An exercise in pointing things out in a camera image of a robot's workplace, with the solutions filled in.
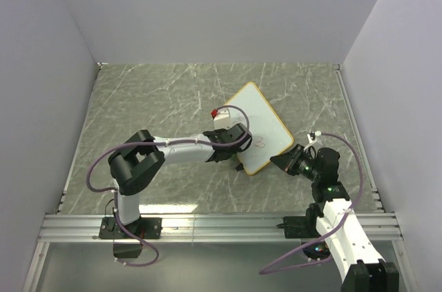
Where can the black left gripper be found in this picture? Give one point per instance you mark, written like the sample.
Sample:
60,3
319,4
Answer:
219,132

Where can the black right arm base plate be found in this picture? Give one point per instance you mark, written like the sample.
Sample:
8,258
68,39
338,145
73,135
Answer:
296,227

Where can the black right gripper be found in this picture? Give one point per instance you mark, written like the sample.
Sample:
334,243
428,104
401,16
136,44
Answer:
288,161

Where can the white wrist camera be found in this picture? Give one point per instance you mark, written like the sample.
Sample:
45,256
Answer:
221,118
314,138

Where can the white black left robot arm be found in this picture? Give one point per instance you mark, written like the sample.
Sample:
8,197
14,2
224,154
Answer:
134,168

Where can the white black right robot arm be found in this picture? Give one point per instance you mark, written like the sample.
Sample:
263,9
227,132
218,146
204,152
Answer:
331,221

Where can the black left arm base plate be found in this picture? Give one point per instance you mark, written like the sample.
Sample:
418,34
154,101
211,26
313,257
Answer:
145,227

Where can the aluminium rail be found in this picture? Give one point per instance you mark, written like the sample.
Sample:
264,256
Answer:
196,228
362,154

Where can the aluminium front rail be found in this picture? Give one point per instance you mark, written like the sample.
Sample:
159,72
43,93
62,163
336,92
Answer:
196,228

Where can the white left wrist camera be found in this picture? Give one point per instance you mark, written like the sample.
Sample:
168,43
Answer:
221,118

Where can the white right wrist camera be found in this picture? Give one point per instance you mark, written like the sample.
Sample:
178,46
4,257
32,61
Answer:
314,138

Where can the aluminium right side rail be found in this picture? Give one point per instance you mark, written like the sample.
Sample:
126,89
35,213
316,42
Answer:
362,154

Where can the yellow framed whiteboard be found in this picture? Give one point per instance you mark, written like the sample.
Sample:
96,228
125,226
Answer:
270,136

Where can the black box under rail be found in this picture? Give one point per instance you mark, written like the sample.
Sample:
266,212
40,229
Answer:
127,251

